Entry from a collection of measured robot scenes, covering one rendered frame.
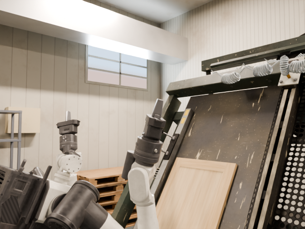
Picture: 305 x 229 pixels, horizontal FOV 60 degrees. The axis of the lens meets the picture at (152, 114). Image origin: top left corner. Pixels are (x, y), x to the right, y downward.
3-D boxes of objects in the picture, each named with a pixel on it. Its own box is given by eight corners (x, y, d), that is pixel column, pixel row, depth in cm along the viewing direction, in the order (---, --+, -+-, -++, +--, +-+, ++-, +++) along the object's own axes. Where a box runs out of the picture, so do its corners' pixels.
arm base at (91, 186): (83, 243, 74) (56, 216, 71) (60, 246, 81) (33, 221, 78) (110, 201, 85) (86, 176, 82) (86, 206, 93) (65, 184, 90)
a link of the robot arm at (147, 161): (156, 156, 84) (148, 191, 85) (164, 151, 94) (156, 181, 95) (124, 146, 87) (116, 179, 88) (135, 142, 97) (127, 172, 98)
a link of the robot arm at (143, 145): (144, 116, 82) (135, 153, 83) (174, 123, 83) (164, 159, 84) (140, 112, 94) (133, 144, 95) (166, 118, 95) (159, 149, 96)
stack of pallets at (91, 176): (123, 210, 515) (123, 166, 520) (150, 221, 452) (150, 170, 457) (62, 224, 438) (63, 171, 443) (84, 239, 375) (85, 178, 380)
